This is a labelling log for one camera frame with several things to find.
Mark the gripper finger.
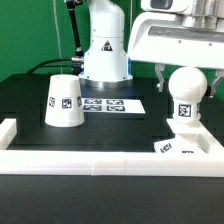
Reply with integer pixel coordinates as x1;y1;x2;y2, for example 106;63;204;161
155;64;166;92
209;75;224;98

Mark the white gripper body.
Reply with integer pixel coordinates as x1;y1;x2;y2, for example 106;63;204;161
128;0;224;70

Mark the white lamp bulb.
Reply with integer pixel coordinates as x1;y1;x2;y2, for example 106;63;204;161
168;67;207;124

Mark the white lamp base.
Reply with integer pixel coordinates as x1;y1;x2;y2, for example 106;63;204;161
154;118;205;155

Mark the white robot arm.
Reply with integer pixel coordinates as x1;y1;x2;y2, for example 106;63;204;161
83;0;224;95

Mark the white lamp shade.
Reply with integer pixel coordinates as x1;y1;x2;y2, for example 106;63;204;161
45;74;84;127

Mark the white marker sheet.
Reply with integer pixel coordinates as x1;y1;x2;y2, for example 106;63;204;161
82;98;145;114

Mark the white U-shaped fence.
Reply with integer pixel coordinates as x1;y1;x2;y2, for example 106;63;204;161
0;119;224;177

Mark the black cable bundle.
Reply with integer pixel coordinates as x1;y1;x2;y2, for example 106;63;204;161
27;0;85;76

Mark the thin white cable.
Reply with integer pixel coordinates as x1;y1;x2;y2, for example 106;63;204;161
52;0;64;76

